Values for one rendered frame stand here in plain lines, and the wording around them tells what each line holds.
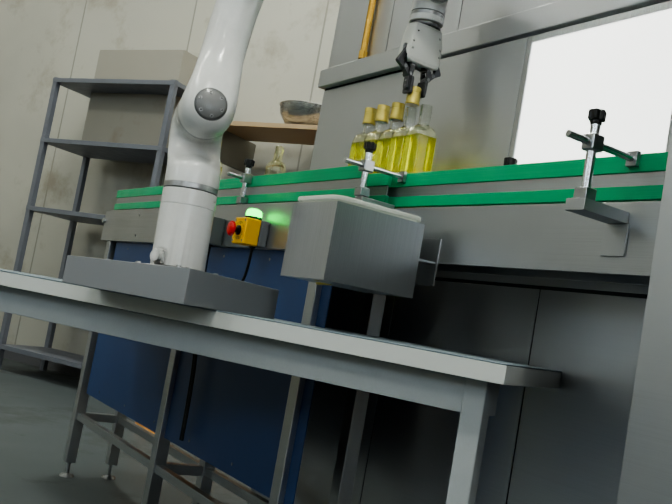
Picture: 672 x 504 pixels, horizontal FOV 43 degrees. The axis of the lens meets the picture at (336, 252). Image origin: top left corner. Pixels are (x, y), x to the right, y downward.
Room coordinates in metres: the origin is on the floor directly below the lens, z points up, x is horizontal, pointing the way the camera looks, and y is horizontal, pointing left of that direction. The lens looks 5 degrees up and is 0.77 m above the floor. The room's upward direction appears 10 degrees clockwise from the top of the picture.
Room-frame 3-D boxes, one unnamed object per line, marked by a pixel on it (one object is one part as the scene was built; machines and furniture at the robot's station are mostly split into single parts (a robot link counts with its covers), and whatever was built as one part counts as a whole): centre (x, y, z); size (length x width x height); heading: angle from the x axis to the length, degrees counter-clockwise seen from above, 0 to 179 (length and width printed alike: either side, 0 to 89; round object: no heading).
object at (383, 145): (2.07, -0.09, 1.16); 0.06 x 0.06 x 0.21; 33
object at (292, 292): (2.67, 0.35, 0.84); 1.59 x 0.18 x 0.18; 33
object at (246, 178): (2.37, 0.31, 1.11); 0.07 x 0.04 x 0.13; 123
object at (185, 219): (1.86, 0.34, 0.90); 0.19 x 0.19 x 0.18
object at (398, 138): (2.02, -0.12, 1.16); 0.06 x 0.06 x 0.21; 32
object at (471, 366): (2.43, 0.02, 0.73); 1.58 x 1.52 x 0.04; 61
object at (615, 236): (1.35, -0.40, 1.07); 0.17 x 0.05 x 0.23; 123
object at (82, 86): (6.16, 1.68, 1.10); 1.18 x 0.48 x 2.20; 61
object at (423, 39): (2.02, -0.12, 1.47); 0.10 x 0.07 x 0.11; 122
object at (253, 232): (2.22, 0.23, 0.96); 0.07 x 0.07 x 0.07; 33
